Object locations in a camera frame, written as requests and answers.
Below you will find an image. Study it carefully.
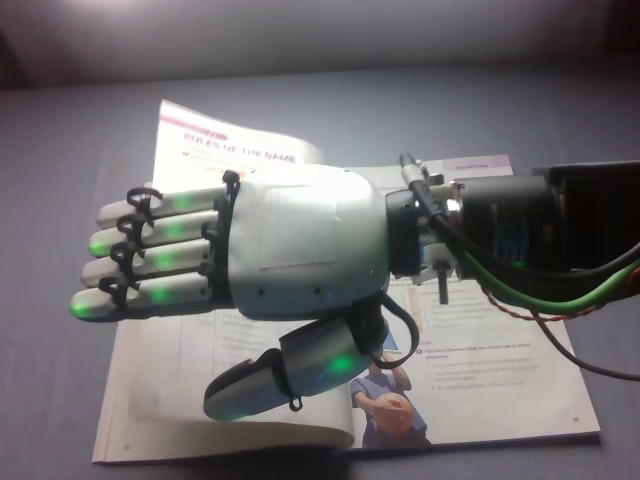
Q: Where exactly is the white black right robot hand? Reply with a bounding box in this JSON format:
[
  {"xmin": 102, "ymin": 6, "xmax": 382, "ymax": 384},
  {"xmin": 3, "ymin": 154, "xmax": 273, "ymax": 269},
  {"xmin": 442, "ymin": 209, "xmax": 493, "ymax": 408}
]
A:
[{"xmin": 69, "ymin": 164, "xmax": 394, "ymax": 424}]

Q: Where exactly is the book with pictures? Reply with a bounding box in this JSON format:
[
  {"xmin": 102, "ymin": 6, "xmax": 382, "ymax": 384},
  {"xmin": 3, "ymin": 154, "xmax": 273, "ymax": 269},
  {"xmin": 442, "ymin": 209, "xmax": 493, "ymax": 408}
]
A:
[{"xmin": 89, "ymin": 98, "xmax": 603, "ymax": 466}]

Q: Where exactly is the grey table cloth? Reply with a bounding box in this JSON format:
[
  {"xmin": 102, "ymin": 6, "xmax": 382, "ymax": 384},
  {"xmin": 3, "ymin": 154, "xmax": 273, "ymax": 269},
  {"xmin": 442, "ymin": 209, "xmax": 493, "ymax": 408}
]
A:
[{"xmin": 0, "ymin": 64, "xmax": 640, "ymax": 480}]

